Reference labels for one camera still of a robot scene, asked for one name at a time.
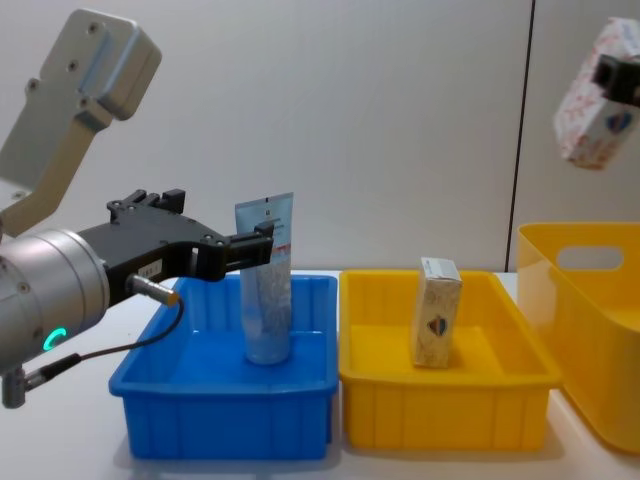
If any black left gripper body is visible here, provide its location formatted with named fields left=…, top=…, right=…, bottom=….
left=77, top=214, right=227, bottom=307

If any white red patterned carton box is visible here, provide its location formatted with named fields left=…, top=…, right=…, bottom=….
left=551, top=16, right=640, bottom=172

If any pale blue squeeze tube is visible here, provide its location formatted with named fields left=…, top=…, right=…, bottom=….
left=234, top=191, right=297, bottom=366

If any blue plastic tray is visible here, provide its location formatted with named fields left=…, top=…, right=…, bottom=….
left=108, top=271, right=341, bottom=461

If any beige patterned carton box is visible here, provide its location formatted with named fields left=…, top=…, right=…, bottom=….
left=411, top=256, right=464, bottom=371

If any yellow plastic tray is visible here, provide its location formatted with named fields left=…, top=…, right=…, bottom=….
left=338, top=269, right=563, bottom=452

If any thin dark cable silver plug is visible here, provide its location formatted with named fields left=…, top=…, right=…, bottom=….
left=0, top=273, right=185, bottom=410

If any yellow plastic handled basket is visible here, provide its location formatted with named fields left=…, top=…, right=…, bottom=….
left=516, top=221, right=640, bottom=456

